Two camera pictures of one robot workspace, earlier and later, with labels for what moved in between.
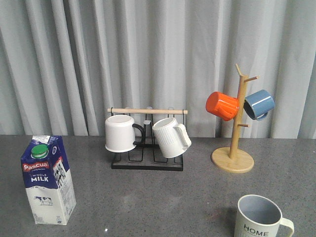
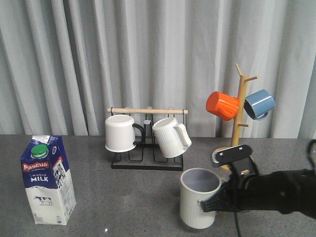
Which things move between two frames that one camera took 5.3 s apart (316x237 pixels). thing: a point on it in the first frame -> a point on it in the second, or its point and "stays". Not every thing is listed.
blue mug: (257, 104) stays
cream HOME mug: (257, 217) -> (196, 184)
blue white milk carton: (49, 180) stays
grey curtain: (64, 63) stays
